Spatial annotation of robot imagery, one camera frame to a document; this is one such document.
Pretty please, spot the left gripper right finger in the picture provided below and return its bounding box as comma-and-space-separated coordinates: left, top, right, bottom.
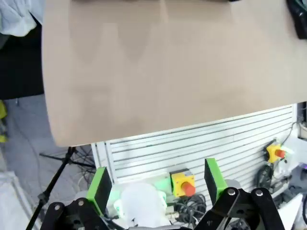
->
194, 158, 286, 230

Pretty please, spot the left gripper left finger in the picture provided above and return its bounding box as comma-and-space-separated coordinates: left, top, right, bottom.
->
40, 166, 113, 230

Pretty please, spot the black leather shoe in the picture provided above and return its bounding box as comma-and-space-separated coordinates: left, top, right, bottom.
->
286, 0, 307, 40

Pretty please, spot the yellow emergency stop button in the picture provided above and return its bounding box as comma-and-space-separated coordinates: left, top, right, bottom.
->
265, 143, 286, 164
169, 170, 196, 198

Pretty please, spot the black tripod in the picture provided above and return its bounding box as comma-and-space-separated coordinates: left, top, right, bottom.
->
25, 145, 96, 230

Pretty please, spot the yellow-green cloth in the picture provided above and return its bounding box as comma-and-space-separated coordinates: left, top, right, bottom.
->
0, 100, 8, 143

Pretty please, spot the black fabric cover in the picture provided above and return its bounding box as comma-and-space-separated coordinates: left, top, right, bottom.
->
0, 23, 46, 100

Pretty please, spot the white cloth cover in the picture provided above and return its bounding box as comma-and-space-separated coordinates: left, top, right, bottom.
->
0, 0, 46, 38

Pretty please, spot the black coiled cable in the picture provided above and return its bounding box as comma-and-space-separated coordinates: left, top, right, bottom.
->
256, 164, 275, 192
167, 194, 209, 223

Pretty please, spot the ribbed aluminium base plate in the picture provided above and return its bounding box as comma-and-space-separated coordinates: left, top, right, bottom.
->
91, 103, 300, 201

